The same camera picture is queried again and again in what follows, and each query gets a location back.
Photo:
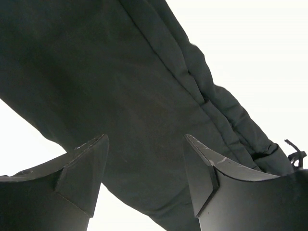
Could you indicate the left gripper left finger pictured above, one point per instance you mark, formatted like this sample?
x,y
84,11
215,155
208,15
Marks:
x,y
58,195

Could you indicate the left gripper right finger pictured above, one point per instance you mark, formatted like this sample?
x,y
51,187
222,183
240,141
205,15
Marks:
x,y
227,196

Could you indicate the black trousers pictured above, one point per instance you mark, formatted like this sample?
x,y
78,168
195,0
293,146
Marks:
x,y
76,69

